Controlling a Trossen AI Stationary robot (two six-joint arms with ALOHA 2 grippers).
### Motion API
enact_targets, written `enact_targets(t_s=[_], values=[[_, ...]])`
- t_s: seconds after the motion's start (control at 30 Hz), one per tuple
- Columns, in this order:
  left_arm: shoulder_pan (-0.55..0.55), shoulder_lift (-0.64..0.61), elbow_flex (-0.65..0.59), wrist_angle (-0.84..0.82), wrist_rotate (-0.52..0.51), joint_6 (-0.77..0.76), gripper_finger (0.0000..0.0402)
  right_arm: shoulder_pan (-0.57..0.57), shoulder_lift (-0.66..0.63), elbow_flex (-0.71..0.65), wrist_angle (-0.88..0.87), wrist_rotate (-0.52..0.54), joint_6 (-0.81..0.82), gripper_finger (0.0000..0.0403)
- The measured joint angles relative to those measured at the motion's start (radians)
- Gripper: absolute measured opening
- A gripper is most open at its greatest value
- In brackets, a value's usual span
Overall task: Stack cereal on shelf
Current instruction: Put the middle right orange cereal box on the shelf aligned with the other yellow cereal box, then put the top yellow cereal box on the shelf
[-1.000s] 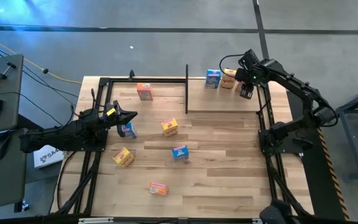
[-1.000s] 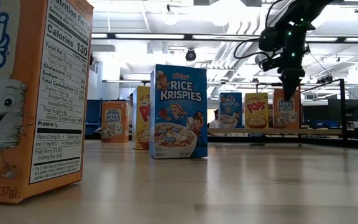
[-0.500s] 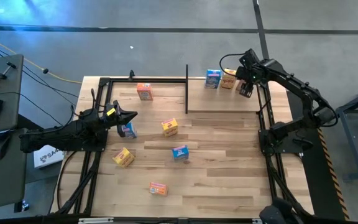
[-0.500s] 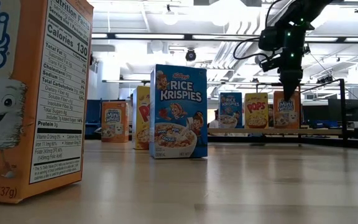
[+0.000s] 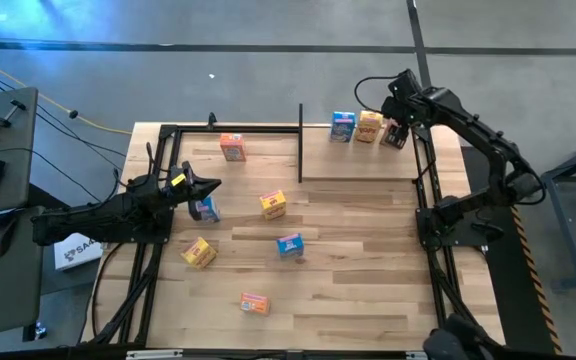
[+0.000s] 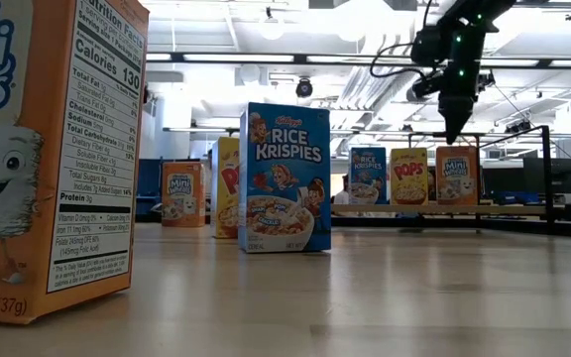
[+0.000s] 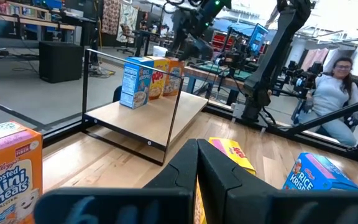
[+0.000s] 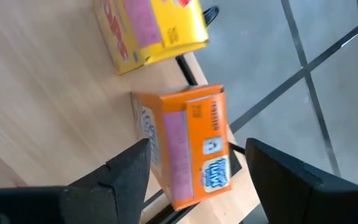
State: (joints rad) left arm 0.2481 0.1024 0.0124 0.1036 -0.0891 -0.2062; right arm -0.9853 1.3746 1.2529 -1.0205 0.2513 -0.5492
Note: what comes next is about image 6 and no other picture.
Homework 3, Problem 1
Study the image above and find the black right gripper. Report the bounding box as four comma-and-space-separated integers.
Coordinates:
437, 22, 489, 146

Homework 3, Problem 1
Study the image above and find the orange Mini Wheats cereal box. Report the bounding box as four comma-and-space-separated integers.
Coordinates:
161, 161, 207, 229
0, 0, 151, 326
435, 145, 480, 206

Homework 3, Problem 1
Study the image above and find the yellow Corn Pops cereal box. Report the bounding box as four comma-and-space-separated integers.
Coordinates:
390, 147, 429, 206
210, 136, 241, 240

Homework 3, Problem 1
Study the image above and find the blue Rice Krispies cereal box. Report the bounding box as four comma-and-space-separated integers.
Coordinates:
238, 101, 333, 255
349, 146, 388, 206

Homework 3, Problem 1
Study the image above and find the black spotlight cluster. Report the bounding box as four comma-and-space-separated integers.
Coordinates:
472, 70, 497, 96
503, 118, 533, 135

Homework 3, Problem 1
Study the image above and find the black monitor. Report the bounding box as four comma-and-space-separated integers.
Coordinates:
482, 166, 524, 195
522, 157, 571, 195

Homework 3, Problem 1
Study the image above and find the blue plastic container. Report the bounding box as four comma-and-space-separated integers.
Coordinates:
492, 191, 541, 206

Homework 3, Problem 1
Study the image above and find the person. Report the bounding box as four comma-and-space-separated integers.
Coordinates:
333, 174, 352, 206

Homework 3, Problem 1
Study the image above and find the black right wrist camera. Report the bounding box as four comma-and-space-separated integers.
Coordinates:
406, 68, 444, 101

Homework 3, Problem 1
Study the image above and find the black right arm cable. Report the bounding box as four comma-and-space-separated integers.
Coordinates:
368, 0, 435, 80

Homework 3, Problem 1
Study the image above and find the black metal frame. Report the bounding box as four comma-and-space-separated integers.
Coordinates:
135, 212, 212, 224
407, 124, 553, 235

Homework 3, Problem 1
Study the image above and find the round black ceiling camera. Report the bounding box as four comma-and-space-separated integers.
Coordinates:
294, 77, 314, 99

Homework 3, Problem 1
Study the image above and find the black ceiling light rail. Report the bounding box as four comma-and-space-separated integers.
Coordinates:
145, 51, 571, 69

